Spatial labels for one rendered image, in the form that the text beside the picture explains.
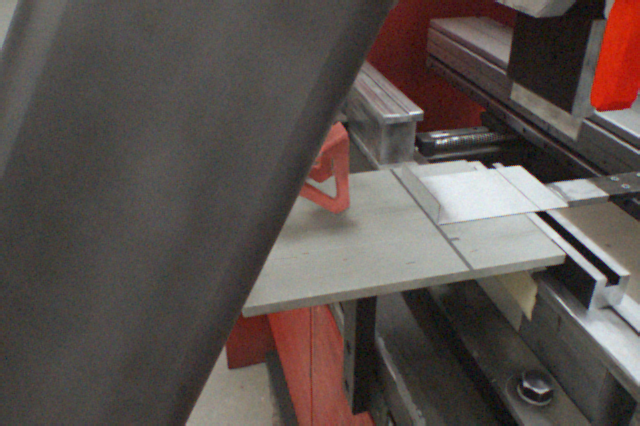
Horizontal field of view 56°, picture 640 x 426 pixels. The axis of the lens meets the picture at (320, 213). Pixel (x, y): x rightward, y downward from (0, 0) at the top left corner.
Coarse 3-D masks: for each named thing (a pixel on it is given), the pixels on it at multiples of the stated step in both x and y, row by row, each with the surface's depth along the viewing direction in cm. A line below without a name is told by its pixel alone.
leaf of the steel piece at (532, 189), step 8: (504, 168) 61; (512, 168) 61; (520, 168) 61; (504, 176) 60; (512, 176) 60; (520, 176) 60; (528, 176) 60; (512, 184) 58; (520, 184) 58; (528, 184) 58; (536, 184) 58; (528, 192) 57; (536, 192) 57; (544, 192) 57; (536, 200) 55; (544, 200) 55; (552, 200) 55; (560, 200) 55; (544, 208) 54; (552, 208) 54; (560, 208) 54
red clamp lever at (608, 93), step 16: (624, 0) 30; (624, 16) 31; (608, 32) 32; (624, 32) 31; (608, 48) 32; (624, 48) 31; (608, 64) 32; (624, 64) 32; (608, 80) 32; (624, 80) 32; (592, 96) 34; (608, 96) 33; (624, 96) 33
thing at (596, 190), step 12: (576, 180) 58; (588, 180) 58; (600, 180) 58; (612, 180) 58; (624, 180) 58; (636, 180) 58; (552, 192) 57; (564, 192) 56; (576, 192) 56; (588, 192) 56; (600, 192) 56; (612, 192) 56; (624, 192) 56; (636, 192) 56; (576, 204) 55; (588, 204) 56
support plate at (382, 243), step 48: (336, 192) 57; (384, 192) 57; (288, 240) 50; (336, 240) 50; (384, 240) 50; (432, 240) 50; (480, 240) 50; (528, 240) 50; (288, 288) 44; (336, 288) 44; (384, 288) 45
